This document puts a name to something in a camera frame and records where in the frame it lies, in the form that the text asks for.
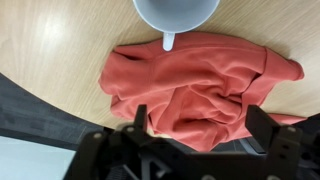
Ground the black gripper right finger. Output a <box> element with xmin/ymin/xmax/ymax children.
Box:
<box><xmin>245</xmin><ymin>104</ymin><xmax>320</xmax><ymax>180</ymax></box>

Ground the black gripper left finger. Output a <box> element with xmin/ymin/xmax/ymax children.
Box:
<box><xmin>63</xmin><ymin>104</ymin><xmax>158</xmax><ymax>180</ymax></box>

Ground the red cup white inside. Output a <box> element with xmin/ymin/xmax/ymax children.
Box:
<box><xmin>132</xmin><ymin>0</ymin><xmax>221</xmax><ymax>52</ymax></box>

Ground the red orange cloth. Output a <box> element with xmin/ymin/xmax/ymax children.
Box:
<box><xmin>98</xmin><ymin>31</ymin><xmax>308</xmax><ymax>153</ymax></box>

